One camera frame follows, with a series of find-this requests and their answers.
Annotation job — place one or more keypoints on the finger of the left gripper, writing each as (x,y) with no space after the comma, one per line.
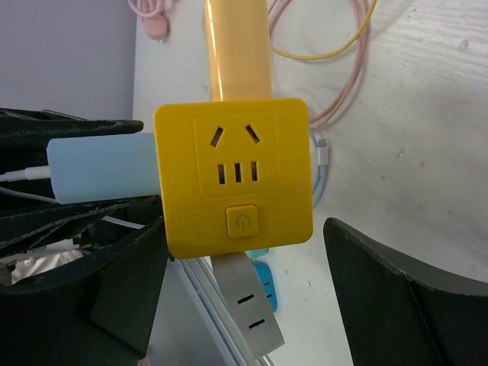
(25,128)
(27,224)

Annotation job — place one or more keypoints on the yellow cube socket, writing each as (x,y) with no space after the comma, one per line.
(234,175)

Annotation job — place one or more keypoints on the orange yellow charger plug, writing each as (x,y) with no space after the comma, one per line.
(238,49)

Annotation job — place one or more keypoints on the blue plug adapter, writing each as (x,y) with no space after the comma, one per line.
(267,280)

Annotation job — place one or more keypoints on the light blue charger plug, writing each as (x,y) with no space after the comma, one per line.
(101,168)

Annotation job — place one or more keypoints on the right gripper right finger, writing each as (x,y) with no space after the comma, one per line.
(398,310)

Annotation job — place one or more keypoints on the teal plug adapter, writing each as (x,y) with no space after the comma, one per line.
(256,253)

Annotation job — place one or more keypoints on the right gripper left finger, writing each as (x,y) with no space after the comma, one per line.
(96,310)

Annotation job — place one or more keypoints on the white plug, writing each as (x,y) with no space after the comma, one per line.
(246,302)

